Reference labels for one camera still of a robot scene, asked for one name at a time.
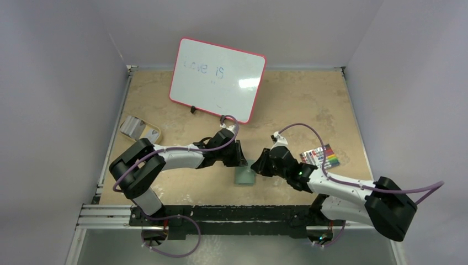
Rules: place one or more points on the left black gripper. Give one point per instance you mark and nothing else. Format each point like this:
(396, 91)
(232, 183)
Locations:
(238, 160)

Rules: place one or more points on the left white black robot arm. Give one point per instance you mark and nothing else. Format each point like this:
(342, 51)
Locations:
(136, 169)

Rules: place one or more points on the stack of credit cards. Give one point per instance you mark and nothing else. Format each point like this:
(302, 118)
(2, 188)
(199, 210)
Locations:
(132, 127)

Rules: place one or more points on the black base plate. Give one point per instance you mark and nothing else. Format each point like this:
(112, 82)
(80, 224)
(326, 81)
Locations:
(294, 221)

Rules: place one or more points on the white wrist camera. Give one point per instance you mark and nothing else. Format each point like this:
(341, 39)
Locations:
(278, 140)
(232, 128)

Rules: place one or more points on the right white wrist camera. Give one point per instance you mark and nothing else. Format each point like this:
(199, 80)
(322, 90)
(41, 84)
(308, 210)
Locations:
(278, 140)

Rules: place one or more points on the gold oval metal tray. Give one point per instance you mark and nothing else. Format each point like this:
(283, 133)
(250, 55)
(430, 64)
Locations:
(148, 126)

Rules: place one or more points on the loose VIP card in tray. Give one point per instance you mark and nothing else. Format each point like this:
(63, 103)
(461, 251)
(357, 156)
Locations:
(153, 136)

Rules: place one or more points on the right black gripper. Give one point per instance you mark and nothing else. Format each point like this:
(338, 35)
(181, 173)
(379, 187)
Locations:
(265, 162)

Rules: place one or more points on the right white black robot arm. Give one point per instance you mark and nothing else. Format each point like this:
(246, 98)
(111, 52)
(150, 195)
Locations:
(379, 204)

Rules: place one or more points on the colourful marker pack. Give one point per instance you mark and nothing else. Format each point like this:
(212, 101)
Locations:
(319, 156)

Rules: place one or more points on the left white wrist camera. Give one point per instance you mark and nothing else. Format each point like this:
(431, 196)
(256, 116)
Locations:
(232, 128)

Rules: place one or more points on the white board with red frame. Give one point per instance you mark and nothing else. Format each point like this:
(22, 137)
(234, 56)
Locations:
(217, 79)

